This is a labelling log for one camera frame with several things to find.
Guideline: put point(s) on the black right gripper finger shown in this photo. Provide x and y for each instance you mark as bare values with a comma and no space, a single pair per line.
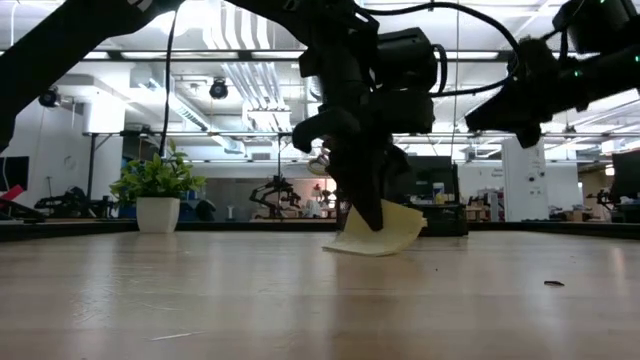
495,115
529,136

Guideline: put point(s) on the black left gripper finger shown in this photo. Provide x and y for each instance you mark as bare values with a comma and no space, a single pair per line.
395,162
360,180

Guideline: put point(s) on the yellow sticky note pad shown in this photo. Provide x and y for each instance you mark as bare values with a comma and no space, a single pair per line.
385,240

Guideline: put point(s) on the black mesh desk organizer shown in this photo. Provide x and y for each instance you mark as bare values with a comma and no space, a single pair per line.
445,220

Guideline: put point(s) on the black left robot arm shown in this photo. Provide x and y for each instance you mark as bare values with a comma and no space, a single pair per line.
50,45

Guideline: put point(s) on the neighbouring rig robot arm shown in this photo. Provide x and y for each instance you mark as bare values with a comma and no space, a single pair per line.
70,202
275,192

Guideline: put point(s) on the black computer monitor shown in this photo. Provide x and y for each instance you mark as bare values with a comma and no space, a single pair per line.
14,174
432,172
627,172

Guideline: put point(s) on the black ceiling spotlight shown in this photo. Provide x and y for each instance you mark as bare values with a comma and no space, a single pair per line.
218,90
49,97

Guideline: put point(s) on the small black fragment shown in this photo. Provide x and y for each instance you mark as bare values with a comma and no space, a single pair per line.
554,283

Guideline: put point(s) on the green plant in white pot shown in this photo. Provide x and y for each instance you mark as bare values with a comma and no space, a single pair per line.
157,215

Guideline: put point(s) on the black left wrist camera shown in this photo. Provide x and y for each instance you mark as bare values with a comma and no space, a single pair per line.
407,57

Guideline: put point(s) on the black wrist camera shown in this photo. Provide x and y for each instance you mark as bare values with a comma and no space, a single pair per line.
595,25
407,57

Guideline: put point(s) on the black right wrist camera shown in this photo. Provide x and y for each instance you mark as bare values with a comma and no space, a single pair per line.
595,25

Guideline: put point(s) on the black overhead frame beam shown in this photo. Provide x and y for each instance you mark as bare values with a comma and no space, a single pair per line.
225,55

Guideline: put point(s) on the black aluminium table frame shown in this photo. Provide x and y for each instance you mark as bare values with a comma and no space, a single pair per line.
60,229

